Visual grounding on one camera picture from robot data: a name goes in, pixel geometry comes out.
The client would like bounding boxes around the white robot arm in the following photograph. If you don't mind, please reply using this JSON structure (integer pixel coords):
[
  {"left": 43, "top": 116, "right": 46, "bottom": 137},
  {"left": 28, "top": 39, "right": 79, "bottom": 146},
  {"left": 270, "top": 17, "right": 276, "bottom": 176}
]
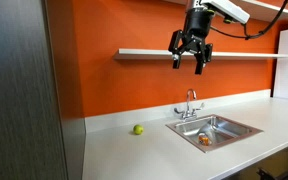
[{"left": 168, "top": 0, "right": 215, "bottom": 75}]

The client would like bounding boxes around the dark wood cabinet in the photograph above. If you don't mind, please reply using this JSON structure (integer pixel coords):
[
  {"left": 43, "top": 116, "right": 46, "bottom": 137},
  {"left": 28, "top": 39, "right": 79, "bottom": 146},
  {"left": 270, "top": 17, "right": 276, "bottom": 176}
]
[{"left": 0, "top": 0, "right": 87, "bottom": 180}]

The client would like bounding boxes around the green apple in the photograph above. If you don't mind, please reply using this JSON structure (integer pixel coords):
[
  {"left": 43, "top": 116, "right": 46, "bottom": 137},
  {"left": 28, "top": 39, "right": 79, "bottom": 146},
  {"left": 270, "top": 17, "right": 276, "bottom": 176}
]
[{"left": 133, "top": 124, "right": 144, "bottom": 135}]

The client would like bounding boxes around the white wall shelf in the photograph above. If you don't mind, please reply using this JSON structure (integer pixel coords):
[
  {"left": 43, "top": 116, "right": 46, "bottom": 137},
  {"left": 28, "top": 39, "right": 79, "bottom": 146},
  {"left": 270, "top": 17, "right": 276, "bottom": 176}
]
[
  {"left": 163, "top": 0, "right": 288, "bottom": 23},
  {"left": 113, "top": 48, "right": 288, "bottom": 61}
]

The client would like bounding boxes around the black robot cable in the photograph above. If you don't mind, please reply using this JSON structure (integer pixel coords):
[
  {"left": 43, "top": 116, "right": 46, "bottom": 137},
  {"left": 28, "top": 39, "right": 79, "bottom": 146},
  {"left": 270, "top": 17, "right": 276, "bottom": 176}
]
[{"left": 210, "top": 0, "right": 288, "bottom": 41}]

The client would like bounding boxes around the orange soda can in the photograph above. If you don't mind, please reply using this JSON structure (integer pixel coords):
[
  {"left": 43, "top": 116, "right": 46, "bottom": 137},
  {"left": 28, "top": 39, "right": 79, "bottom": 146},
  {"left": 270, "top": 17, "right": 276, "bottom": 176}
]
[{"left": 198, "top": 133, "right": 211, "bottom": 146}]

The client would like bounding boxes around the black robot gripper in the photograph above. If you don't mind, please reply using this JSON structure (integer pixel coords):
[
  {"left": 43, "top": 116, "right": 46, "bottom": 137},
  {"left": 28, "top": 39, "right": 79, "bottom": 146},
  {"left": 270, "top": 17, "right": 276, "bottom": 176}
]
[{"left": 168, "top": 8, "right": 215, "bottom": 75}]

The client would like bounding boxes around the chrome faucet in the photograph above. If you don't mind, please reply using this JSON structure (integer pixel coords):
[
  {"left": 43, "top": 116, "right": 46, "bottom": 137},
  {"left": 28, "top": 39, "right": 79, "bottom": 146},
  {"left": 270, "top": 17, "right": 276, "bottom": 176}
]
[{"left": 174, "top": 89, "right": 205, "bottom": 121}]

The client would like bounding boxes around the lower white wall shelf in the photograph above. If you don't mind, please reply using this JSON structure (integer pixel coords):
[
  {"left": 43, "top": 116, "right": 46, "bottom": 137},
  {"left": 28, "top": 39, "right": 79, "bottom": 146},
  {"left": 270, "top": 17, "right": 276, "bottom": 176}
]
[{"left": 113, "top": 48, "right": 288, "bottom": 61}]

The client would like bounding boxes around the upper white wall shelf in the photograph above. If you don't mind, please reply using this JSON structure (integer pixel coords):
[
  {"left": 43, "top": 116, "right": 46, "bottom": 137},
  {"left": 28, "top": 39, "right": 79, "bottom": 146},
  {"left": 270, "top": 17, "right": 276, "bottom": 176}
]
[{"left": 163, "top": 0, "right": 288, "bottom": 23}]

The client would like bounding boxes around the stainless steel sink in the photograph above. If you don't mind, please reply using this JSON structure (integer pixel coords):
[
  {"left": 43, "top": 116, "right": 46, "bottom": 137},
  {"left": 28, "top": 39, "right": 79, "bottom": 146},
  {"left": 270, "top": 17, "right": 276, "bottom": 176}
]
[{"left": 167, "top": 114, "right": 262, "bottom": 153}]

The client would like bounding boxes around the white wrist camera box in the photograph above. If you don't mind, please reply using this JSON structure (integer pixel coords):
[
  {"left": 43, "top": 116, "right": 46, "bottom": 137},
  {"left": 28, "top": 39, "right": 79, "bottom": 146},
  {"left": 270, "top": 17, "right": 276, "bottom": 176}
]
[{"left": 201, "top": 0, "right": 250, "bottom": 24}]

